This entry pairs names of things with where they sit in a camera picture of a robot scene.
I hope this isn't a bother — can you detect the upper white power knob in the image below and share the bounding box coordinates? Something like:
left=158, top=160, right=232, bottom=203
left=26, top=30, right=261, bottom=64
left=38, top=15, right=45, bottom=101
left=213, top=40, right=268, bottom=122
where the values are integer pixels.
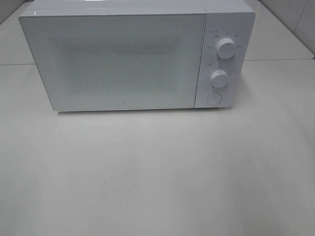
left=216, top=37, right=237, bottom=59

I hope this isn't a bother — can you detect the round white door button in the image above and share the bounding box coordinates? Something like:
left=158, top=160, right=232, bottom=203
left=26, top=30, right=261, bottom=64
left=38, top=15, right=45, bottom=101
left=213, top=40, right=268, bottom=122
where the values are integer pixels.
left=207, top=93, right=222, bottom=106

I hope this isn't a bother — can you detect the white timer knob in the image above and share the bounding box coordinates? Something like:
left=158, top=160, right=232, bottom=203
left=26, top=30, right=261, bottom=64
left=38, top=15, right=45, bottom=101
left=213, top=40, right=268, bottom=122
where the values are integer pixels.
left=210, top=70, right=229, bottom=89

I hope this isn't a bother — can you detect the white microwave door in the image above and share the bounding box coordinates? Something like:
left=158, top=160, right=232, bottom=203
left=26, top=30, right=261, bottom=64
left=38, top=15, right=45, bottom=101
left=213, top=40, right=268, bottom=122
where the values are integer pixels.
left=20, top=14, right=205, bottom=112

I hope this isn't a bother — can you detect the white microwave oven body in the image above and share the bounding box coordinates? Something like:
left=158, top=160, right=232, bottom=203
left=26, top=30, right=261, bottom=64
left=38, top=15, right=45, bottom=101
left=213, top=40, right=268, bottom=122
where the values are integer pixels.
left=19, top=0, right=255, bottom=109

